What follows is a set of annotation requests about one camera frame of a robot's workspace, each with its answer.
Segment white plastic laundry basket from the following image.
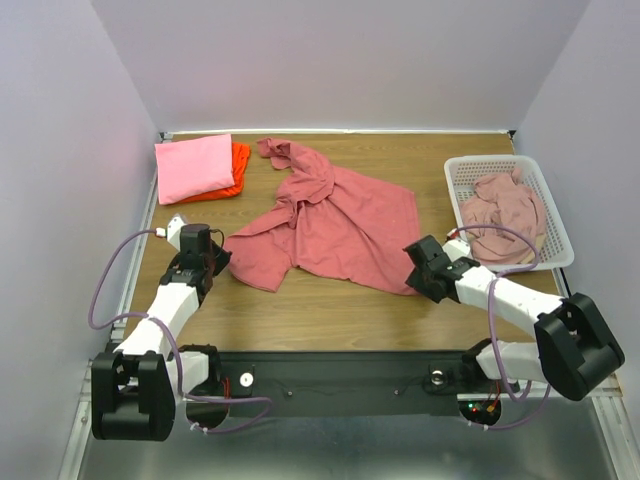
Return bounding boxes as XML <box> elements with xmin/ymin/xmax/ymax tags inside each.
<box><xmin>444</xmin><ymin>154</ymin><xmax>574</xmax><ymax>271</ymax></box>

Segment aluminium frame rail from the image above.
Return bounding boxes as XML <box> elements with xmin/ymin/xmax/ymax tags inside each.
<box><xmin>59</xmin><ymin>133</ymin><xmax>626</xmax><ymax>479</ymax></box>

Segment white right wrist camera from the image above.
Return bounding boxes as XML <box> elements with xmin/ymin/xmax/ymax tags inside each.
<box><xmin>443</xmin><ymin>229</ymin><xmax>473</xmax><ymax>261</ymax></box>

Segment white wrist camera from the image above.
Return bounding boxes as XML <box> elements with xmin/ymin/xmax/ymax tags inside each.
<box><xmin>443</xmin><ymin>229</ymin><xmax>473</xmax><ymax>261</ymax></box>
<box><xmin>154</xmin><ymin>214</ymin><xmax>188</xmax><ymax>251</ymax></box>

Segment dusty red t shirt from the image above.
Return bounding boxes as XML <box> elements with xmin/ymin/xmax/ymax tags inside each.
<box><xmin>225</xmin><ymin>137</ymin><xmax>420</xmax><ymax>295</ymax></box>

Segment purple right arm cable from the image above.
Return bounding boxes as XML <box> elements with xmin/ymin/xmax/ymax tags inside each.
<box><xmin>452</xmin><ymin>223</ymin><xmax>551</xmax><ymax>431</ymax></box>

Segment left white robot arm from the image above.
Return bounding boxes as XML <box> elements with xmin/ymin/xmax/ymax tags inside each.
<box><xmin>91</xmin><ymin>215</ymin><xmax>231</xmax><ymax>441</ymax></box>

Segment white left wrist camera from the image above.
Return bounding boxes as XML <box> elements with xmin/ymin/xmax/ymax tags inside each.
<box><xmin>154</xmin><ymin>214</ymin><xmax>188</xmax><ymax>251</ymax></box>

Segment folded light pink t shirt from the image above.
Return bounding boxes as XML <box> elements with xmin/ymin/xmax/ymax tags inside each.
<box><xmin>155</xmin><ymin>134</ymin><xmax>235</xmax><ymax>205</ymax></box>

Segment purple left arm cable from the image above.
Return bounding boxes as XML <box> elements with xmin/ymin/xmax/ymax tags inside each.
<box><xmin>88</xmin><ymin>228</ymin><xmax>274</xmax><ymax>435</ymax></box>

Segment folded orange t shirt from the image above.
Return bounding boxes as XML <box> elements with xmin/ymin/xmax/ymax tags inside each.
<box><xmin>179</xmin><ymin>142</ymin><xmax>251</xmax><ymax>204</ymax></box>

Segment pale pink clothes in basket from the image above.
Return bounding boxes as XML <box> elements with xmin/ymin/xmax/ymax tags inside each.
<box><xmin>460</xmin><ymin>169</ymin><xmax>546</xmax><ymax>265</ymax></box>

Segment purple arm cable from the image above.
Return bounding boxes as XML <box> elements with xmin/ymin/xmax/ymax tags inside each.
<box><xmin>88</xmin><ymin>228</ymin><xmax>274</xmax><ymax>435</ymax></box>
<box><xmin>452</xmin><ymin>223</ymin><xmax>551</xmax><ymax>431</ymax></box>

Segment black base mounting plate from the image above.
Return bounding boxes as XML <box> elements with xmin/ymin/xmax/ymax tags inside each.
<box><xmin>186</xmin><ymin>350</ymin><xmax>497</xmax><ymax>427</ymax></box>

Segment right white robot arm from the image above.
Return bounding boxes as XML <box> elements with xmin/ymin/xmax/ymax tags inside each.
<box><xmin>404</xmin><ymin>236</ymin><xmax>625</xmax><ymax>401</ymax></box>

